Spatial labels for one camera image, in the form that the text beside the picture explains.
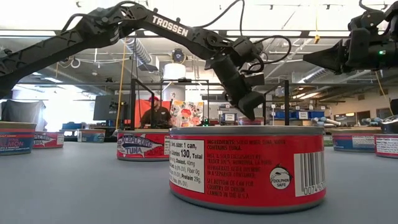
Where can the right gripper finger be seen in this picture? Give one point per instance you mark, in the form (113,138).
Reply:
(332,56)

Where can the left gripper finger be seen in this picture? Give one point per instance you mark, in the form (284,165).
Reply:
(247,107)
(256,101)

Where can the pull tab gold lid can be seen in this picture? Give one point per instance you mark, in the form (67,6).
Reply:
(242,122)

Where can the red tuna can silver lid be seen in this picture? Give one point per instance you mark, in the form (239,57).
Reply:
(387,146)
(248,174)
(140,146)
(48,140)

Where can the salmon can gold lid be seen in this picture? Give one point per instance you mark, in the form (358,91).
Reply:
(351,141)
(91,136)
(15,140)

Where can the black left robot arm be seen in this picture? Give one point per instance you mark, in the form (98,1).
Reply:
(169,26)

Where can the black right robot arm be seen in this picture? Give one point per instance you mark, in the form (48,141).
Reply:
(392,12)

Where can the blue white label box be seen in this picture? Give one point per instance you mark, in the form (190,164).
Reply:
(229,117)

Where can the blue storage bin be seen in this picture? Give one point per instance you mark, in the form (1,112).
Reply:
(293,115)
(317,114)

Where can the black ceiling spotlight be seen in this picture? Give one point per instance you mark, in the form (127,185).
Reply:
(178,56)

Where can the white hanging lamp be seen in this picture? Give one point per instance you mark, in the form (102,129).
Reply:
(174,71)

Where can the floral pattern cloth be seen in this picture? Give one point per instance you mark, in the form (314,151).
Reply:
(186,113)

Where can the grey rolls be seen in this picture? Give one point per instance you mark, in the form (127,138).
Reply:
(329,121)

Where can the black round device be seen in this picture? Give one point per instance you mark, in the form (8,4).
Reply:
(390,126)

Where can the person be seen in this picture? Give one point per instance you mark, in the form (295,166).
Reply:
(157,116)

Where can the black computer monitor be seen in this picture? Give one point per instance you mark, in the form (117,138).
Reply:
(105,107)

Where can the blue table mat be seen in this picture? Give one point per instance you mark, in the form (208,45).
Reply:
(93,186)

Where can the grey draped cloth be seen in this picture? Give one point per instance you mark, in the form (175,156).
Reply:
(21,112)

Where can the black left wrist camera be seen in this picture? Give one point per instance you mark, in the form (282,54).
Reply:
(255,79)

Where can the silver spiral air duct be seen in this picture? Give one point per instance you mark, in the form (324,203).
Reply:
(315,74)

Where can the silver flexible air duct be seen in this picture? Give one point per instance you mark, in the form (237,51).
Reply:
(138,49)

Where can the wooden shelf black metal frame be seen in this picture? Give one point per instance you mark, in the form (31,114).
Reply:
(132,109)

